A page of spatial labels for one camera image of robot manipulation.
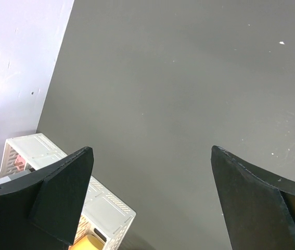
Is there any white perforated file organizer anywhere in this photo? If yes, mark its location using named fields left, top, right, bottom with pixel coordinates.
left=0, top=133, right=136, bottom=250

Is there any yellow sponge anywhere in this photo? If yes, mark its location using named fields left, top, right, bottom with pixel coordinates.
left=69, top=234, right=104, bottom=250

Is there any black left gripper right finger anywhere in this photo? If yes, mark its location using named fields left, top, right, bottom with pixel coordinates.
left=211, top=145, right=295, bottom=249

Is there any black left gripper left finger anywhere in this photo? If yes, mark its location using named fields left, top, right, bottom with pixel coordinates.
left=0, top=146, right=94, bottom=249

